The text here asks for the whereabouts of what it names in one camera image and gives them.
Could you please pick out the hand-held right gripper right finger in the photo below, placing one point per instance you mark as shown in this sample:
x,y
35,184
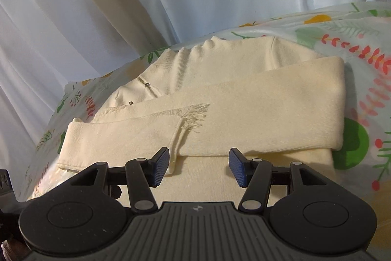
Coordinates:
x,y
237,166

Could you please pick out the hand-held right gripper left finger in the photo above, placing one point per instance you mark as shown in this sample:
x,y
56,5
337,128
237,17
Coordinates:
x,y
161,165

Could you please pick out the cream knit sweater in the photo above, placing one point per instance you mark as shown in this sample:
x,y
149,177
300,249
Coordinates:
x,y
250,96

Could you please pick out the floral printed bed sheet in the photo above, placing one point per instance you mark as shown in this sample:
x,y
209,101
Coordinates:
x,y
363,44

